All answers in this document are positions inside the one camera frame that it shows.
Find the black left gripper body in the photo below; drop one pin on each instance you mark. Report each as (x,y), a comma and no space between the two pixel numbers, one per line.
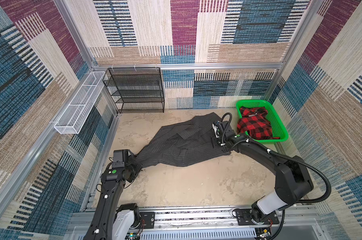
(133,167)

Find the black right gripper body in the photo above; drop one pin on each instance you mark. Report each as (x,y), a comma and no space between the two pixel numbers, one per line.
(221,139)

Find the dark grey striped shirt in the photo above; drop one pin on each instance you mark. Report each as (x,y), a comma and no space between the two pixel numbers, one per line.
(183,144)

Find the green plastic basket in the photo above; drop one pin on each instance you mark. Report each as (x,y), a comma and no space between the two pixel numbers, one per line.
(278,127)

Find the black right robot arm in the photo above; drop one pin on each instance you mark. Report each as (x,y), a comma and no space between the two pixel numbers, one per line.
(292,179)

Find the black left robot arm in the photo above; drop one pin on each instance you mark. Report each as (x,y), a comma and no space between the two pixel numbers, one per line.
(111,221)

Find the red black plaid shirt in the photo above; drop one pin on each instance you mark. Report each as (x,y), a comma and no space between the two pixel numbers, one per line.
(254,122)

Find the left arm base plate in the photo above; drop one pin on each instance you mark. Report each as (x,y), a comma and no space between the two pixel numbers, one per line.
(145,220)

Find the white wire mesh tray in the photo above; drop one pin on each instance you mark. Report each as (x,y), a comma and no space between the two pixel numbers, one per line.
(76,113)

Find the black wire shelf rack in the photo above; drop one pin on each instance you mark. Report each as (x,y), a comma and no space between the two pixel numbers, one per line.
(136,90)

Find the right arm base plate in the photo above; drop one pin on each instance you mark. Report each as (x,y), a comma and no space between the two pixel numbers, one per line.
(249,217)

